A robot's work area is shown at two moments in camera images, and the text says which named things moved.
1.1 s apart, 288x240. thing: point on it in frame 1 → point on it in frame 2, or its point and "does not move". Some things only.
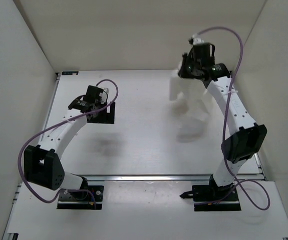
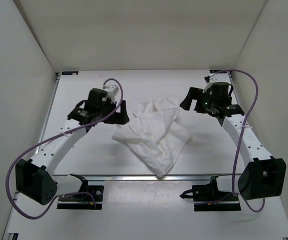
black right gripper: x=183 y=73 → x=191 y=95
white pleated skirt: x=192 y=107 → x=156 y=134
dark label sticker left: x=69 y=73 does not move
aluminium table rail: x=166 y=178 does not move
